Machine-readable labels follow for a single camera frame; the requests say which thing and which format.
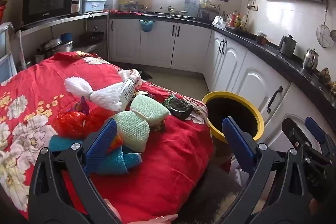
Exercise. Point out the pale blue knife block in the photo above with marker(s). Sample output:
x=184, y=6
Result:
x=191, y=7

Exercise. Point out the white kitchen cabinets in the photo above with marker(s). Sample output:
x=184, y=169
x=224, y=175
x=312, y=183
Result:
x=157, y=43

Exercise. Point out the blue hanging basket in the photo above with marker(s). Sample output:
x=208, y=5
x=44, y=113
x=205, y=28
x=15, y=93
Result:
x=147, y=26

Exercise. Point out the white foam fruit net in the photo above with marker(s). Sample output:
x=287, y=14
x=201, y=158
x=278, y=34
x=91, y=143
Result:
x=105, y=98

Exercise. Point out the grey kettle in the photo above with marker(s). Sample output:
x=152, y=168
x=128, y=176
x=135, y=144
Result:
x=287, y=47

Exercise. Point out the stainless steel shelf unit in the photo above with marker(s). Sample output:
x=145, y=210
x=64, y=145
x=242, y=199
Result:
x=65, y=19

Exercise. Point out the black wok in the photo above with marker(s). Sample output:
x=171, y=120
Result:
x=90, y=36

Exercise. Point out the person's left hand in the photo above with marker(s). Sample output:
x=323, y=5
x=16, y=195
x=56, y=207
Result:
x=113, y=211

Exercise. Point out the sink side cleaning supplies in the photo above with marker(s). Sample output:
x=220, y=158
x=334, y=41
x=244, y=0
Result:
x=128, y=5

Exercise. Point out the person's right hand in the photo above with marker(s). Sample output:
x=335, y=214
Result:
x=314, y=207

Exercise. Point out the black stone countertop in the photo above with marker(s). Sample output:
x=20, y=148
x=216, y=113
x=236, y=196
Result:
x=262, y=52

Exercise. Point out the brown banana bunch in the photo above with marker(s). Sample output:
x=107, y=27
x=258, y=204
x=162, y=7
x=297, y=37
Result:
x=325, y=78

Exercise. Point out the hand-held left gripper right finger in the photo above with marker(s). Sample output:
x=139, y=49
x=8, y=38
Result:
x=239, y=145

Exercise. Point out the blue sponge cloth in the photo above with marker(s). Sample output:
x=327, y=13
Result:
x=115, y=163

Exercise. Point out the yellow sauce bottle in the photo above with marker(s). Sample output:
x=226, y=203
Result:
x=237, y=19

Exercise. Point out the purple snack wrapper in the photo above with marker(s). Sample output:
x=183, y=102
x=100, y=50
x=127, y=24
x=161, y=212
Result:
x=83, y=104

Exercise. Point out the green foam fruit net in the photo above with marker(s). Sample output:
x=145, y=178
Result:
x=134, y=127

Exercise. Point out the pale oil bottle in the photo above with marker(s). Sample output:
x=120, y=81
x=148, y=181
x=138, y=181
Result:
x=244, y=22

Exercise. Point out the red floral blanket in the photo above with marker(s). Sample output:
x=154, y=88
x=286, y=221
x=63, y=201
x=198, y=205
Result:
x=168, y=174

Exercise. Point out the white red plastic bag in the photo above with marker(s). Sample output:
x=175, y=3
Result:
x=132, y=74

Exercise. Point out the black spice rack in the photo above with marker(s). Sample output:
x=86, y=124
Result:
x=208, y=11

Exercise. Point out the clear plastic bag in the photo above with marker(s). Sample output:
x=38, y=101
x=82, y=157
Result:
x=219, y=22

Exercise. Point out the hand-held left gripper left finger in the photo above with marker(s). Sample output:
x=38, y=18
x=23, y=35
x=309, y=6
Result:
x=101, y=144

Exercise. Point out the white lidded jar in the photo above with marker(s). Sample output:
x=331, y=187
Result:
x=262, y=38

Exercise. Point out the yellow rimmed waste bin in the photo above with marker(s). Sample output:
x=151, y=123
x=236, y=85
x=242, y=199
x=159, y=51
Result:
x=210, y=119

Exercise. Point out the white labelled bottle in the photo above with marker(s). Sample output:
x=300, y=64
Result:
x=128, y=90

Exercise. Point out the steel slotted ladle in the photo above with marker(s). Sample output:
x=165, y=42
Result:
x=333, y=35

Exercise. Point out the plastic drawer cabinet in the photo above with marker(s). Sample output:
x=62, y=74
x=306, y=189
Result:
x=6, y=56

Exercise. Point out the brown nut shells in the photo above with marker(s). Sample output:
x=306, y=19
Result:
x=158, y=127

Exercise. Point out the yellow snack packet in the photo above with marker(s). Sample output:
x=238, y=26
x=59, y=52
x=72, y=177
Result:
x=116, y=144

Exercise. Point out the steel pot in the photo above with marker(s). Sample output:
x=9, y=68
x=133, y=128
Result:
x=56, y=45

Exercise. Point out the red counter cloth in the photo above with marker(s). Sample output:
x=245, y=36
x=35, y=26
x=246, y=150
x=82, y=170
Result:
x=120, y=12

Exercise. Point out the wall power outlet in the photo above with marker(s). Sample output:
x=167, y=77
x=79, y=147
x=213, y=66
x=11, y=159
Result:
x=254, y=7

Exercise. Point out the steel jug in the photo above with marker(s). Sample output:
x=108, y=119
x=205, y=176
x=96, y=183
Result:
x=309, y=60

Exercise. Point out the red plastic wrapper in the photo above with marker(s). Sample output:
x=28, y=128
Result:
x=72, y=123

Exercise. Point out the black snack packet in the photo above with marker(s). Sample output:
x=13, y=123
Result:
x=178, y=107

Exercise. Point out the black microwave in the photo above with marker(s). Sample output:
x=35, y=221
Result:
x=47, y=1

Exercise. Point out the grey plastic dish box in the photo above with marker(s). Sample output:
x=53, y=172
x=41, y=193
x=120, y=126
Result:
x=93, y=5

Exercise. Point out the dark patterned floor mat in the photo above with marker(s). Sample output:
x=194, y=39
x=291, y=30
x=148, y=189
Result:
x=144, y=75

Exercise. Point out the red label sauce bottle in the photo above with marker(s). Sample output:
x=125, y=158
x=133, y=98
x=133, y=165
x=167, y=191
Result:
x=230, y=19

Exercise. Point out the blue canister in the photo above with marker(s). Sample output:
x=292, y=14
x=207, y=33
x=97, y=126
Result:
x=66, y=37

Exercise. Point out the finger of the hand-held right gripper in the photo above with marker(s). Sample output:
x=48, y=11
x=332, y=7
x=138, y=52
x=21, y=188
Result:
x=313, y=128
x=292, y=134

